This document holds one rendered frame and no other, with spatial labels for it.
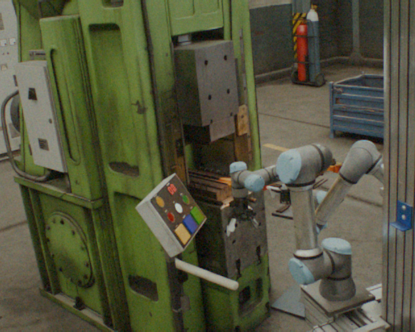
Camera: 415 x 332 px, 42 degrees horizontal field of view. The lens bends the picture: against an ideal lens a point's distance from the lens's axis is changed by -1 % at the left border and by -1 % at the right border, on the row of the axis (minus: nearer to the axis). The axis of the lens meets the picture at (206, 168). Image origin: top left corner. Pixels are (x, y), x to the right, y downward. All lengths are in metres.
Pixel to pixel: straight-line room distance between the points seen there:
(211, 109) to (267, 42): 8.23
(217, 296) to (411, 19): 2.05
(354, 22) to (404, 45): 10.27
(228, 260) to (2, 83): 5.38
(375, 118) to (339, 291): 4.64
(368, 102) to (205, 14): 4.03
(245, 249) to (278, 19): 8.40
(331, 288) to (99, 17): 1.71
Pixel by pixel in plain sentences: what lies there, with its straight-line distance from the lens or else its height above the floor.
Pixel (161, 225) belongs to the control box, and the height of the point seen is 1.08.
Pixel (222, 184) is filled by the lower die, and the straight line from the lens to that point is 3.06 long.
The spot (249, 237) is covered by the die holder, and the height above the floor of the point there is 0.64.
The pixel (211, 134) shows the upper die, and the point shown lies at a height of 1.31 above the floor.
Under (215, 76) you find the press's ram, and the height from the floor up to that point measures 1.60.
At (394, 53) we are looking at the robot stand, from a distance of 1.94.
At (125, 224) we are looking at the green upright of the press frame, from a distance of 3.26.
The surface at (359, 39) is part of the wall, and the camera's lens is 12.12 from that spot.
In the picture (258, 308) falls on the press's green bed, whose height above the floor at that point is 0.13.
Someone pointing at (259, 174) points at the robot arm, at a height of 1.26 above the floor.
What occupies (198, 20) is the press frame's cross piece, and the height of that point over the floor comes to 1.89.
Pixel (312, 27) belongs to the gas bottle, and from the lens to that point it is 10.11.
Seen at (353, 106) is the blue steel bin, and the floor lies 0.44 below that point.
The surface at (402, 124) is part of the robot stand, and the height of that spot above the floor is 1.56.
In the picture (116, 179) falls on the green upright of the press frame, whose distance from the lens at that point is 3.08.
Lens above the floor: 2.09
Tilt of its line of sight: 19 degrees down
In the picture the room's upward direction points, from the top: 6 degrees counter-clockwise
